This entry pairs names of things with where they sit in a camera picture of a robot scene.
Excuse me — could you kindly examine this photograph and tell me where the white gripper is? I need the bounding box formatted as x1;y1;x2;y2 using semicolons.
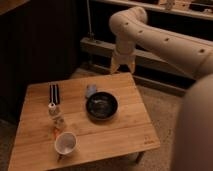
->
110;51;136;74

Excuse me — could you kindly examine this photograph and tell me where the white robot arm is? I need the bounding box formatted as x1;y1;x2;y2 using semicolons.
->
109;7;213;171

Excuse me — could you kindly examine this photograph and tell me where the wooden bench ledge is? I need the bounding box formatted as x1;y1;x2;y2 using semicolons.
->
80;37;190;79

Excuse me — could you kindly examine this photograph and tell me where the black bowl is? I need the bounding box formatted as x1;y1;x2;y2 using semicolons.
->
85;92;118;121

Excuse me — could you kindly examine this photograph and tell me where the metal pole stand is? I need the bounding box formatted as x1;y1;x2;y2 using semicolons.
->
86;0;94;41

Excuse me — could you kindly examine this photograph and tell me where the black chopstick left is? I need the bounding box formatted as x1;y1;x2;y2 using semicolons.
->
49;85;53;103

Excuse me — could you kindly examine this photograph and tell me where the wooden table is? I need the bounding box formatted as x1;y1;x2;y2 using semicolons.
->
8;73;160;171

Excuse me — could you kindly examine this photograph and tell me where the white sauce bottle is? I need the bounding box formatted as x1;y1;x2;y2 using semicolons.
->
48;103;66;131

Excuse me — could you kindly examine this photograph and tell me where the background shelf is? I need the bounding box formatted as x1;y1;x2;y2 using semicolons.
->
93;0;213;21

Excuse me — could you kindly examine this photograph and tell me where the white cup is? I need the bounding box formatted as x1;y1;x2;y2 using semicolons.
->
54;132;77;156

